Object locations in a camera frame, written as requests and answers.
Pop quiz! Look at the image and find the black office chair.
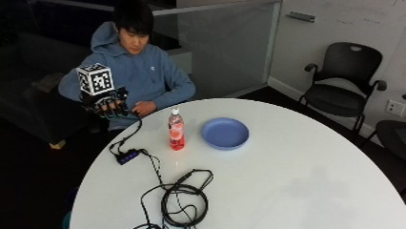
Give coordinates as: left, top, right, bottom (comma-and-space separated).
362, 119, 406, 163
298, 41, 388, 135

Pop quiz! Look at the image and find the the person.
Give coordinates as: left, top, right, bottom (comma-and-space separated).
57, 0, 197, 132

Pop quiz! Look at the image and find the grey wall handle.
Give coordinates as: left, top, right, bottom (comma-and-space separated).
284, 10, 316, 24

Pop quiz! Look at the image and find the white wall outlet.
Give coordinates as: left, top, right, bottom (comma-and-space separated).
384, 99, 406, 117

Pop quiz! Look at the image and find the glass partition panel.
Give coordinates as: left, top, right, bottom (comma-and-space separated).
150, 0, 284, 99

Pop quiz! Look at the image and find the coiled black cable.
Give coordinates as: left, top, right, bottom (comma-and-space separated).
131, 149, 214, 229

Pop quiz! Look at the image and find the small black hub box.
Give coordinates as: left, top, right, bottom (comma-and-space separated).
114, 148, 142, 166

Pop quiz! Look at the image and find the blue plate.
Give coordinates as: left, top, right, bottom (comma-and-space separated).
201, 116, 250, 151

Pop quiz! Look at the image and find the red drink bottle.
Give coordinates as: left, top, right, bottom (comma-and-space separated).
167, 107, 186, 152

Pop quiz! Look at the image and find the dark sofa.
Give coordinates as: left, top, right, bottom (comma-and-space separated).
0, 31, 93, 146

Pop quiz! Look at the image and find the white marker cube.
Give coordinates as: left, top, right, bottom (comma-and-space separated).
74, 62, 117, 96

